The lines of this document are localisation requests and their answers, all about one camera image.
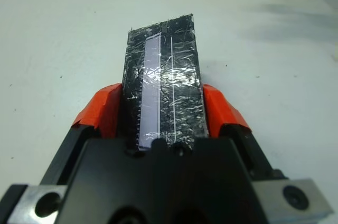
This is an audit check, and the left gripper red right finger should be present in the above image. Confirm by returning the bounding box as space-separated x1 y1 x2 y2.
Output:
202 83 276 182

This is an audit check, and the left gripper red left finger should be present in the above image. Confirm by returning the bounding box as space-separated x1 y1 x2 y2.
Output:
39 82 124 185

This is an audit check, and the black box lid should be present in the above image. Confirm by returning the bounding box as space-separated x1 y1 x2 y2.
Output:
121 12 209 151

